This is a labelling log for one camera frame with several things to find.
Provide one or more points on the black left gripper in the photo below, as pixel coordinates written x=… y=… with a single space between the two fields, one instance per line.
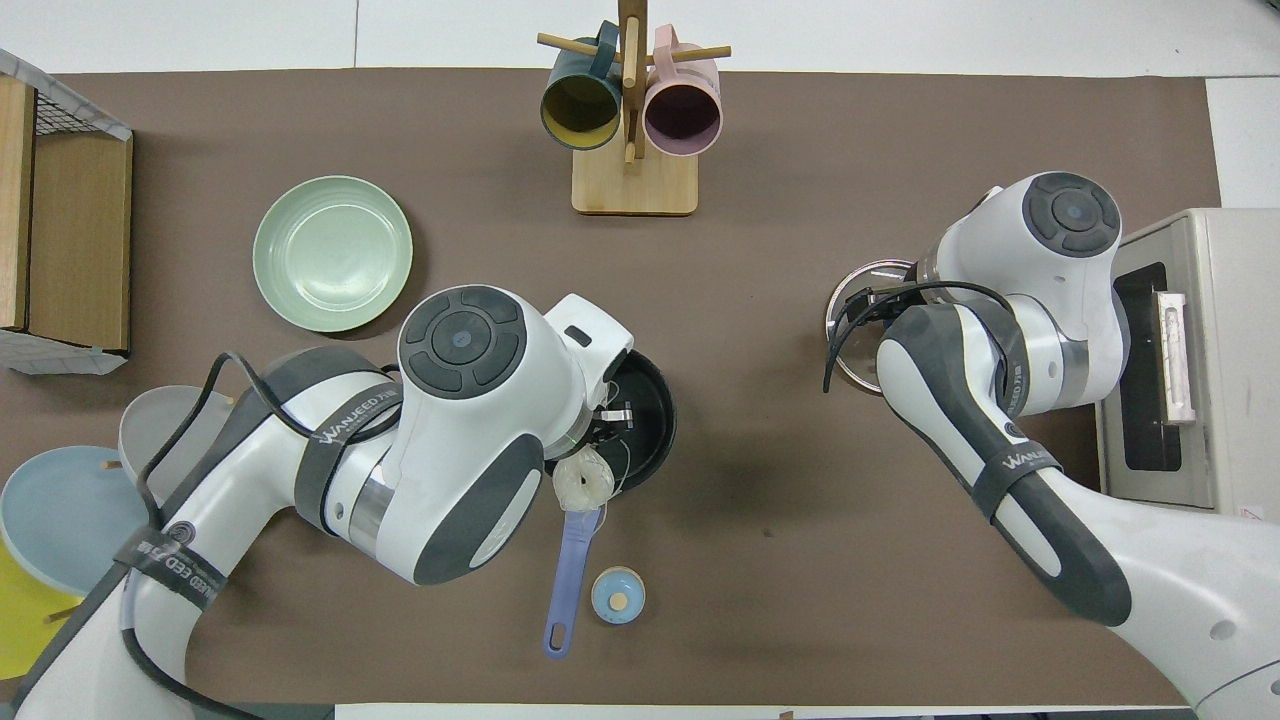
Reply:
x=572 y=445

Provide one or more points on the glass lid with blue knob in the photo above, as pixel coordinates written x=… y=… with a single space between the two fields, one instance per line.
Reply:
x=858 y=350

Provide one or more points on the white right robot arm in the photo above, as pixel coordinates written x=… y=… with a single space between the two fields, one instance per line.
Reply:
x=1070 y=215

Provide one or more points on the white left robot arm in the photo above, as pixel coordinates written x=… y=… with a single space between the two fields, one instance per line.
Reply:
x=470 y=340

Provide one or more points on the light green plate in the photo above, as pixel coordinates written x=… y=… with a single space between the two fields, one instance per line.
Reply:
x=332 y=253

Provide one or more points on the grey plate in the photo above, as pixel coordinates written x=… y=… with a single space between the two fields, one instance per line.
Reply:
x=135 y=440

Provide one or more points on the wooden plate rack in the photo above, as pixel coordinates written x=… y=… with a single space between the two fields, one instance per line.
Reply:
x=110 y=464

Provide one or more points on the light blue plate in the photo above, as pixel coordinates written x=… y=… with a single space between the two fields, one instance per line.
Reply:
x=60 y=520

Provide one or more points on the yellow plate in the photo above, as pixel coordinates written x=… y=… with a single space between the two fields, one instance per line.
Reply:
x=20 y=630

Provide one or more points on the brown table mat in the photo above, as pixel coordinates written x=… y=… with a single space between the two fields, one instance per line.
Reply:
x=800 y=550

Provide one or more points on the wooden mug rack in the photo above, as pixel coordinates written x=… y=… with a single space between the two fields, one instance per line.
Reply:
x=635 y=190

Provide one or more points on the pink mug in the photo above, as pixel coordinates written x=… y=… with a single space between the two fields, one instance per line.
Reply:
x=683 y=115

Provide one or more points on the teal mug with yellow inside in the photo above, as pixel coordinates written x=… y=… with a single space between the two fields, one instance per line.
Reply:
x=580 y=110

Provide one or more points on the white toaster oven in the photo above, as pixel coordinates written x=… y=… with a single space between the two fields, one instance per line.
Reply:
x=1230 y=300

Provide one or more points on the light wooden cutting board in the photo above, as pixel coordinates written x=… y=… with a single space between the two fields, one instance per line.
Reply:
x=15 y=200

